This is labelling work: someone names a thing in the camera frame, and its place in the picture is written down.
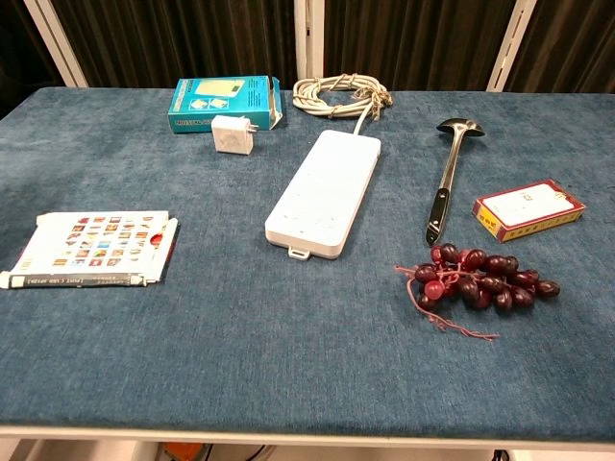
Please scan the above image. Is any flat white picture-printed box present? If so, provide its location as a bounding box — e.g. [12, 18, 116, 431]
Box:
[0, 209, 181, 290]

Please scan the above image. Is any teal cardboard scale box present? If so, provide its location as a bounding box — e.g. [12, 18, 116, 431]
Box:
[167, 74, 284, 134]

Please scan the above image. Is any red and white carton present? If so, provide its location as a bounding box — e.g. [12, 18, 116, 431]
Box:
[471, 179, 587, 244]

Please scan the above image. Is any white slanted frame post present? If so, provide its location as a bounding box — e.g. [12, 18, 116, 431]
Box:
[21, 0, 90, 88]

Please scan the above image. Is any dark red grape bunch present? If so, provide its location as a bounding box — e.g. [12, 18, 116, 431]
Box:
[394, 242, 562, 342]

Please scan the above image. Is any dark pleated curtain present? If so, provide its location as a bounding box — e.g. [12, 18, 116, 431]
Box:
[0, 0, 615, 119]

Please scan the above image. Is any white power strip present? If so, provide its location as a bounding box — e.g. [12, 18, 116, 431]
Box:
[264, 129, 383, 261]

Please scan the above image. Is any blue velvet table cloth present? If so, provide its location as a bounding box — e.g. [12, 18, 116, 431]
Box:
[0, 85, 615, 440]

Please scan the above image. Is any orange object under table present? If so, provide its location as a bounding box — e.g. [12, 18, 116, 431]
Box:
[160, 441, 209, 461]

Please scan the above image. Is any white upright frame post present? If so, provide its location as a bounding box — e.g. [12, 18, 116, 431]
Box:
[293, 0, 327, 83]

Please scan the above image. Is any coiled white power cable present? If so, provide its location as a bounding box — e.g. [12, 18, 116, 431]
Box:
[291, 73, 394, 138]

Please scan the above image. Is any steel ladle black handle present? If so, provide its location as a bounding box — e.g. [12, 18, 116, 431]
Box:
[425, 117, 486, 248]

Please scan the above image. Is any white plug adapter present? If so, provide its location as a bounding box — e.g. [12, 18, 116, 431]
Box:
[210, 114, 259, 156]

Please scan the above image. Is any white slotted frame post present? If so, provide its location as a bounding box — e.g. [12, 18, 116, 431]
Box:
[485, 0, 538, 92]

